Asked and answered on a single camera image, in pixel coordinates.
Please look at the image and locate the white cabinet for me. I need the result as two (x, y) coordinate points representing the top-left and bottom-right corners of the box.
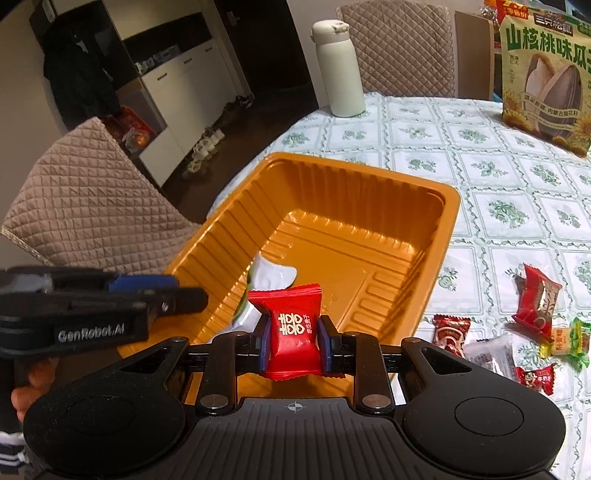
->
(104, 1), (250, 186)

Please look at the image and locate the yellow green candy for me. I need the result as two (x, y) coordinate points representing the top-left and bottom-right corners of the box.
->
(539, 317), (590, 372)

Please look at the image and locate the orange plastic tray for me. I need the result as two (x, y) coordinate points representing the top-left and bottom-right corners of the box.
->
(117, 151), (462, 402)

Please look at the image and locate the white silver snack wrapper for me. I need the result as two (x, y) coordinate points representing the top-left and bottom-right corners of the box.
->
(228, 254), (297, 332)

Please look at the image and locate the red patterned candy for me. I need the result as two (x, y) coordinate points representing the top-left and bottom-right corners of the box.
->
(433, 314), (472, 358)

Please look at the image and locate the small red candy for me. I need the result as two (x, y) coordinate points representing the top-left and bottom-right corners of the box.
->
(516, 364), (555, 396)

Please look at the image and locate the red large candy packet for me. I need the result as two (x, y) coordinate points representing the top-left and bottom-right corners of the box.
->
(512, 264), (562, 343)

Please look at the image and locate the quilted chair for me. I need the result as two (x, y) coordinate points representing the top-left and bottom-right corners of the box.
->
(1, 117), (198, 274)
(337, 1), (456, 98)

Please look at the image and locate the floral white tablecloth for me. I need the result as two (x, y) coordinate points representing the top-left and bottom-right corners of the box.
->
(207, 91), (591, 480)

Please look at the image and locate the quilted chair near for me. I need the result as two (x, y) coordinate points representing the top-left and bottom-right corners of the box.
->
(1, 117), (198, 274)

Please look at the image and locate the red square snack packet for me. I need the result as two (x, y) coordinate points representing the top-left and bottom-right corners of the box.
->
(249, 283), (322, 381)

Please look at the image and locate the clear dark snack packet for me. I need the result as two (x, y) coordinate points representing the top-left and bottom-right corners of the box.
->
(464, 333), (517, 381)

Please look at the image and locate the white thermos bottle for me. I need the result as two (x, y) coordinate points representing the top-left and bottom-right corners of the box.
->
(311, 20), (366, 118)

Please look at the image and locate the sunflower seed bag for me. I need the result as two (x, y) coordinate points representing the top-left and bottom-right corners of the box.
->
(496, 1), (590, 157)

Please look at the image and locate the quilted chair far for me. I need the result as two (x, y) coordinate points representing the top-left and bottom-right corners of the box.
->
(337, 1), (456, 98)

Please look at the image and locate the left hand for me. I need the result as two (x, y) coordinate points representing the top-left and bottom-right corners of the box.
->
(11, 358), (59, 422)

